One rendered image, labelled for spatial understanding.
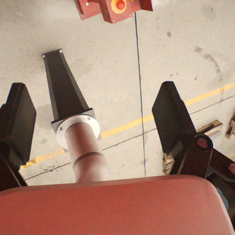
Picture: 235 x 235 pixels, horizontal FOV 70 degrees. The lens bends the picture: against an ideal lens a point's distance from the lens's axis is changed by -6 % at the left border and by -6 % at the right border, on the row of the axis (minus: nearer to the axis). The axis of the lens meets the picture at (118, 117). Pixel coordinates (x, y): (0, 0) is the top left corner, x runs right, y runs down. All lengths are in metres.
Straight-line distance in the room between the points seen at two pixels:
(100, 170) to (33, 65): 1.27
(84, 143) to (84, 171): 0.11
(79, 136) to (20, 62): 1.13
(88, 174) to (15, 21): 1.32
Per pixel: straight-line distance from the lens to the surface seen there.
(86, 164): 0.59
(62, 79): 1.08
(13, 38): 1.64
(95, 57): 1.74
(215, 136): 3.40
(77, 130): 0.70
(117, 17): 0.89
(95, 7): 1.54
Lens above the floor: 1.60
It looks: 48 degrees down
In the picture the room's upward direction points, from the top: 146 degrees clockwise
